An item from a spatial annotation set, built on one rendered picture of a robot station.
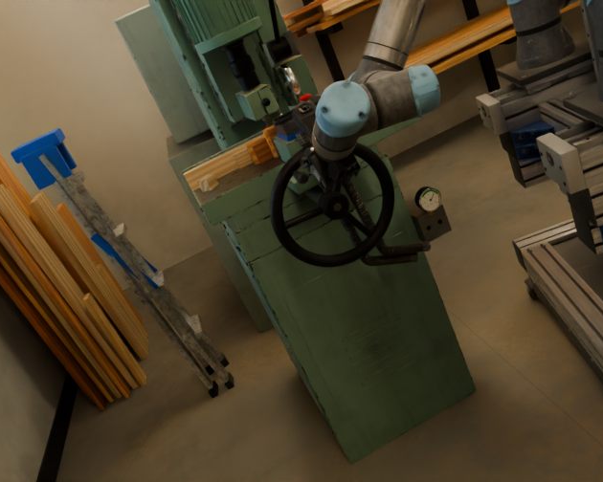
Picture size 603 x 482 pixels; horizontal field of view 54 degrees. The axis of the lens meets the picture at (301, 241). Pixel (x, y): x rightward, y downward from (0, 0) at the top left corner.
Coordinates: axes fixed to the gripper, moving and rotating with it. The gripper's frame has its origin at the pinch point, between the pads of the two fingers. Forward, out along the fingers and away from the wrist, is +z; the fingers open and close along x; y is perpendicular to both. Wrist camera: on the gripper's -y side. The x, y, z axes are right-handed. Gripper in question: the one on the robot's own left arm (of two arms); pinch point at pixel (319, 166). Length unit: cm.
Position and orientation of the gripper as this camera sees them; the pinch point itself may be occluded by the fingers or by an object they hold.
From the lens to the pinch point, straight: 120.4
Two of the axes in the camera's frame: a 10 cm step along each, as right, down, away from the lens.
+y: 4.8, 8.7, -1.4
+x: 8.8, -4.6, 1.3
